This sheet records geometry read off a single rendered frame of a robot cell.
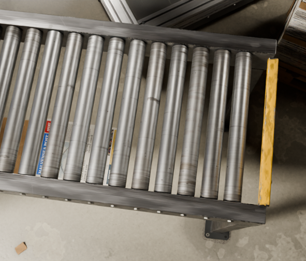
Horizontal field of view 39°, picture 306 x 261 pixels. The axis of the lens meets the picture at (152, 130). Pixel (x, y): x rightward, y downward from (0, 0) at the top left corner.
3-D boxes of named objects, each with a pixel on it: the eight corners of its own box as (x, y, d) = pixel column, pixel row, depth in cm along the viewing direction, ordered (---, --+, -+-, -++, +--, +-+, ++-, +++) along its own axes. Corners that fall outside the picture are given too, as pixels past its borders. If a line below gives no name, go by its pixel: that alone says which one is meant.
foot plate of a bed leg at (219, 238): (233, 212, 196) (233, 212, 195) (230, 245, 192) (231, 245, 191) (204, 208, 197) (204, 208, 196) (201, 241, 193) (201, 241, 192)
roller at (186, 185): (204, 52, 136) (213, 46, 132) (187, 201, 124) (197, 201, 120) (190, 47, 134) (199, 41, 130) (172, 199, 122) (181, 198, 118)
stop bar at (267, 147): (278, 60, 129) (279, 58, 127) (269, 207, 118) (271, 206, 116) (267, 59, 129) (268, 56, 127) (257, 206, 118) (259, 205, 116)
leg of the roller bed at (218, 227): (224, 220, 195) (256, 207, 129) (223, 234, 194) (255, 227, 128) (211, 219, 195) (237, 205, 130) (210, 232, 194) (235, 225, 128)
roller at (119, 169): (145, 44, 137) (148, 38, 132) (123, 193, 125) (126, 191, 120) (129, 41, 136) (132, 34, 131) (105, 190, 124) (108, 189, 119)
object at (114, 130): (121, 128, 207) (121, 127, 206) (113, 187, 199) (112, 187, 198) (45, 118, 208) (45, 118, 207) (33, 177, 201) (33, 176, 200)
